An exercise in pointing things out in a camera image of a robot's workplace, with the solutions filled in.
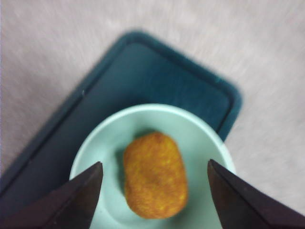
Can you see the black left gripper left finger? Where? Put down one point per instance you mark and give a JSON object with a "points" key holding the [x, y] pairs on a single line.
{"points": [[66, 205]]}

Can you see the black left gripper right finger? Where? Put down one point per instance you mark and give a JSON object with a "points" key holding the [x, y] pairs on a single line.
{"points": [[240, 205]]}

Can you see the teal ribbed bowl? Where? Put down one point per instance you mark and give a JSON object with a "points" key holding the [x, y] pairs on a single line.
{"points": [[109, 148]]}

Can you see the brown kiwifruit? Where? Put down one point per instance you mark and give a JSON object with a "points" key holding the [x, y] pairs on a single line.
{"points": [[155, 176]]}

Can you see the dark rectangular tray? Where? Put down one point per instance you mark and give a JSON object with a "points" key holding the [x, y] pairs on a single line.
{"points": [[143, 78]]}

